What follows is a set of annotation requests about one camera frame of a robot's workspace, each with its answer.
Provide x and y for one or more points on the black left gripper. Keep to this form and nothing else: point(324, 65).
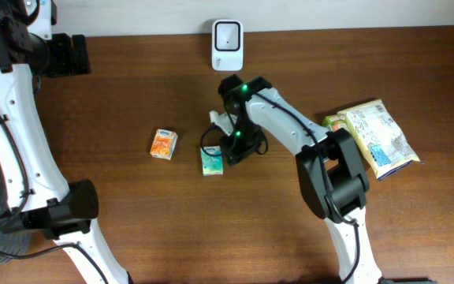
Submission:
point(59, 54)

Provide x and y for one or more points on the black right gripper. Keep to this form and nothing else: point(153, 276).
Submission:
point(241, 151)

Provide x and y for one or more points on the teal tissue pack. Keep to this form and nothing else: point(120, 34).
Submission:
point(212, 163)

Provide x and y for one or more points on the orange tissue pack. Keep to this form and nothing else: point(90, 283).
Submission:
point(163, 144)

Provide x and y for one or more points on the green yellow drink carton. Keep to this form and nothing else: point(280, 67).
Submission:
point(335, 122)

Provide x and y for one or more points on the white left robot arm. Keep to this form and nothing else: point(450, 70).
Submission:
point(39, 198)

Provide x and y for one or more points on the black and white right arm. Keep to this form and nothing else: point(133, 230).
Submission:
point(332, 178)

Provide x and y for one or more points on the white barcode scanner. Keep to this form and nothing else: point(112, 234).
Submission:
point(227, 45)

